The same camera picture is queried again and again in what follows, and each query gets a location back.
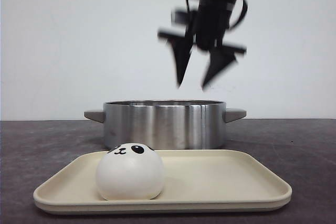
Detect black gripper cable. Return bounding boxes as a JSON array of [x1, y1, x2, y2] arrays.
[[228, 0, 249, 32]]

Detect panda bun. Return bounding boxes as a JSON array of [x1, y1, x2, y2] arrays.
[[96, 143, 165, 200]]

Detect stainless steel steamer pot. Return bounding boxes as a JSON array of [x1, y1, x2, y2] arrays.
[[83, 100, 247, 150]]

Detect cream rectangular tray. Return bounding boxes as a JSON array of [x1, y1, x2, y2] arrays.
[[33, 150, 292, 215]]

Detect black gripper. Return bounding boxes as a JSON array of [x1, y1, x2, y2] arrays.
[[157, 0, 247, 90]]

